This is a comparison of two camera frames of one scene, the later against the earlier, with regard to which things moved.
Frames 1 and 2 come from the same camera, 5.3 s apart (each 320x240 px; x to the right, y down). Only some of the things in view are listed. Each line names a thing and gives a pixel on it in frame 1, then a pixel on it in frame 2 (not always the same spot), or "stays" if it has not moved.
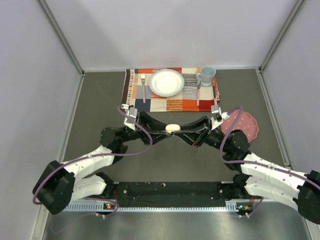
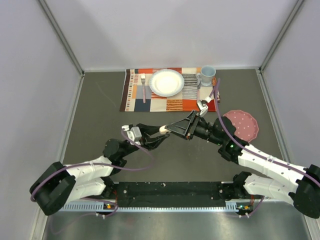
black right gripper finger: [189, 136] to [182, 126]
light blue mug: [206, 77] stays
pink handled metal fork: [142, 76] stays
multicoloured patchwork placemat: [137, 92] stays
